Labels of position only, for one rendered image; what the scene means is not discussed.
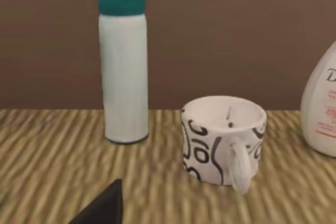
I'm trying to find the white mug with black pattern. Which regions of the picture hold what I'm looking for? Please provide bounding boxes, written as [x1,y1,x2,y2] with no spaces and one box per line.
[181,96,267,195]

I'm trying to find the white bottle with teal band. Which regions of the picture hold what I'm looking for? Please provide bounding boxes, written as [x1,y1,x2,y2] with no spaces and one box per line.
[98,0,150,145]

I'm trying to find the white lotion bottle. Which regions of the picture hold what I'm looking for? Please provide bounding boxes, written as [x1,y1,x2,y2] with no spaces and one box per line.
[300,40,336,157]

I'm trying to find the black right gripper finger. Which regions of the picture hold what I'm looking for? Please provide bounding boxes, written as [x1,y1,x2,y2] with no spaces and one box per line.
[68,178,123,224]

